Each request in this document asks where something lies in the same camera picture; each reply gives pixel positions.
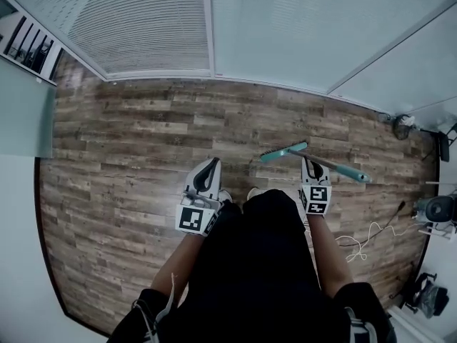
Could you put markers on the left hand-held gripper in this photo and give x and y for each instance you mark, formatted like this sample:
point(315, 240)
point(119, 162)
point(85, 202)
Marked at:
point(193, 218)

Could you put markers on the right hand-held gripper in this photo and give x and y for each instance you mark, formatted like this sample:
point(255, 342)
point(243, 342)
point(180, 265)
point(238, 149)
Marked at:
point(316, 200)

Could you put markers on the person's right forearm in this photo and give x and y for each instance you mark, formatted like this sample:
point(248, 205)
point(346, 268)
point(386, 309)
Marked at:
point(330, 252)

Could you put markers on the person's left forearm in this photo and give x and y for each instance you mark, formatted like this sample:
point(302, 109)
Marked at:
point(175, 263)

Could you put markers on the person's left white shoe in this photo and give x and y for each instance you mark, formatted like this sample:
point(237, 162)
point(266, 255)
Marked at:
point(225, 196)

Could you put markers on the person's white shoe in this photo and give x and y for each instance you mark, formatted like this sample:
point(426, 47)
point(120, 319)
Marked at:
point(225, 196)
point(254, 192)

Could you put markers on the person's right white shoe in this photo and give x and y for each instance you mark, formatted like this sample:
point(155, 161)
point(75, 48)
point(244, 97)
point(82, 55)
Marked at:
point(254, 192)

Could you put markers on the small round black fan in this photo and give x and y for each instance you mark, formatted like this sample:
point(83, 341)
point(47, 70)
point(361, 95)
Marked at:
point(402, 126)

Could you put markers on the person's black clothing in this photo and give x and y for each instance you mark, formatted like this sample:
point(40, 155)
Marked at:
point(257, 263)

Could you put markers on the black round device on stand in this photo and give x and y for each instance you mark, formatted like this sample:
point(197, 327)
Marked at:
point(436, 210)

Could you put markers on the black chair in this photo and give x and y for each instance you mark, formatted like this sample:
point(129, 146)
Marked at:
point(443, 145)

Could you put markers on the white window blind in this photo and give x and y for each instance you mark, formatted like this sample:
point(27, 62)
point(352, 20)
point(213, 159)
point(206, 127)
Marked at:
point(143, 30)

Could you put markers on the black bag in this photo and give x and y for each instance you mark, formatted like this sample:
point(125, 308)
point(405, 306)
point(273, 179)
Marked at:
point(428, 295)

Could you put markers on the frosted glass door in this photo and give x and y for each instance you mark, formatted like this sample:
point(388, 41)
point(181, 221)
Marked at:
point(26, 116)

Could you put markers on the black framed glass partition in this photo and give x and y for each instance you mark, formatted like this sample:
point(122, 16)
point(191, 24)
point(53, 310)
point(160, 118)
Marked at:
point(30, 46)

